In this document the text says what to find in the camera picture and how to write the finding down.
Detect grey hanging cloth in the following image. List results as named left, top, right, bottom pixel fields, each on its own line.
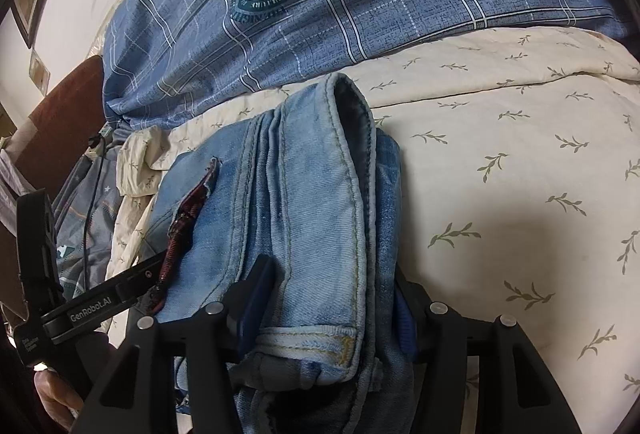
left=0, top=139, right=31, bottom=235

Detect cream leaf-print blanket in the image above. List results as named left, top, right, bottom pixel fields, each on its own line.
left=107, top=26, right=640, bottom=434

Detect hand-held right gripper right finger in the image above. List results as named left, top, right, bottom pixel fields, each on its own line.
left=395, top=276, right=568, bottom=434

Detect person's left hand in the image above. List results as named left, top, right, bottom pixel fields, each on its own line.
left=34, top=361, right=86, bottom=420

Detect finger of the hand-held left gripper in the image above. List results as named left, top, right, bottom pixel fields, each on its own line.
left=125, top=253, right=168, bottom=312

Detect brown headboard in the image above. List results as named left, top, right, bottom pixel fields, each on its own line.
left=27, top=55, right=106, bottom=155

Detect small wall picture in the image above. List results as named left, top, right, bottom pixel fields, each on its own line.
left=27, top=50, right=51, bottom=92

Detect blue denim pants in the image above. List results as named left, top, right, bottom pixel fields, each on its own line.
left=145, top=71, right=418, bottom=434

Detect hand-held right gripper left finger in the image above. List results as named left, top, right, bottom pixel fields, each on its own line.
left=75, top=255, right=276, bottom=434

